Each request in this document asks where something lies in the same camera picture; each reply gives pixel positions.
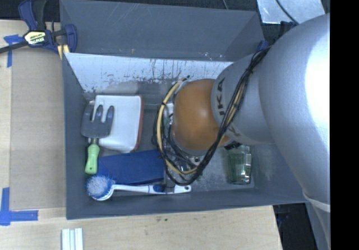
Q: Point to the clear glass cup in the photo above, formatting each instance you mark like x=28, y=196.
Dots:
x=239, y=164

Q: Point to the blue flat block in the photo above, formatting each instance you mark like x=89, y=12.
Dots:
x=131, y=167

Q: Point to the white box with red-brown edge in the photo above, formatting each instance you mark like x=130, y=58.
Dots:
x=126, y=122

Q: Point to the white and blue dish brush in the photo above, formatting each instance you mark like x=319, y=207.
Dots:
x=98, y=187

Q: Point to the grey metal bin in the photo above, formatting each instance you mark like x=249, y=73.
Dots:
x=157, y=30

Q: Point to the pale wood board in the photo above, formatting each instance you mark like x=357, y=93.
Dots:
x=36, y=131

